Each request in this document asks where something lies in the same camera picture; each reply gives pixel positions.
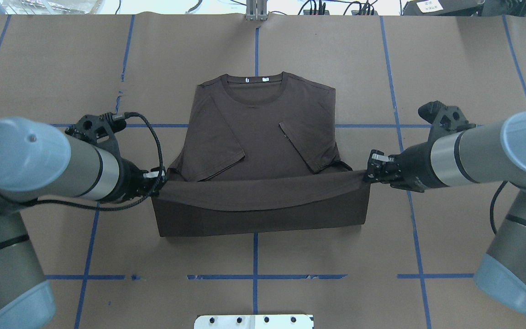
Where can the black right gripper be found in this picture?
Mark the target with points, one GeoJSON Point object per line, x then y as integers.
{"type": "Point", "coordinates": [414, 163]}

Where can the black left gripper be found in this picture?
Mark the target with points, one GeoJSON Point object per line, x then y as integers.
{"type": "Point", "coordinates": [129, 179]}

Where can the dark brown t-shirt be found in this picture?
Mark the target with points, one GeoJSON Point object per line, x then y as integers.
{"type": "Point", "coordinates": [260, 155]}

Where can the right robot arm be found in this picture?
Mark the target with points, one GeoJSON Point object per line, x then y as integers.
{"type": "Point", "coordinates": [459, 153]}

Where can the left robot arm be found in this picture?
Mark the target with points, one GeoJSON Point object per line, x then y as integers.
{"type": "Point", "coordinates": [81, 168]}

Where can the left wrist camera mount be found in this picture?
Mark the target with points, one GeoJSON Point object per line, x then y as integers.
{"type": "Point", "coordinates": [98, 130]}

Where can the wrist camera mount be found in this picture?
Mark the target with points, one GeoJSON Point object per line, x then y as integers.
{"type": "Point", "coordinates": [444, 120]}
{"type": "Point", "coordinates": [98, 130]}

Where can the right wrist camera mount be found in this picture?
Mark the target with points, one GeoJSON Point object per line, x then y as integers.
{"type": "Point", "coordinates": [444, 120]}

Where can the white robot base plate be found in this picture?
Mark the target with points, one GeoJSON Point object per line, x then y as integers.
{"type": "Point", "coordinates": [255, 321]}

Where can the aluminium frame post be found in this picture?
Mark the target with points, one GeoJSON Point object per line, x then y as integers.
{"type": "Point", "coordinates": [256, 10]}

